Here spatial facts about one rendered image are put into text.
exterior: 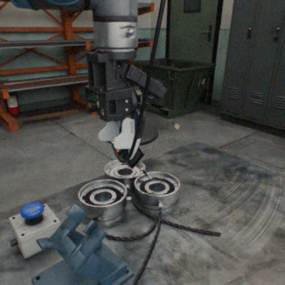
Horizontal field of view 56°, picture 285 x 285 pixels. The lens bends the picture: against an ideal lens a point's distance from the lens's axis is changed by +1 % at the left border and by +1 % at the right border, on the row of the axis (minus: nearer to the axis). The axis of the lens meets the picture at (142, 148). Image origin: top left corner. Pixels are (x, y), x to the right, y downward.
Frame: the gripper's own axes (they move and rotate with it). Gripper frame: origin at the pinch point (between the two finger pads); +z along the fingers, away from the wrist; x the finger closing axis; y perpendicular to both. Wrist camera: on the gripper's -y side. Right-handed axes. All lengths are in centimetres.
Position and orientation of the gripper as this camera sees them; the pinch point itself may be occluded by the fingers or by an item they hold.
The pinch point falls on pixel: (128, 149)
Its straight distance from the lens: 56.9
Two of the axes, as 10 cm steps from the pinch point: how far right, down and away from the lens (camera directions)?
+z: 0.0, 9.1, 4.1
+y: -7.5, 2.7, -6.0
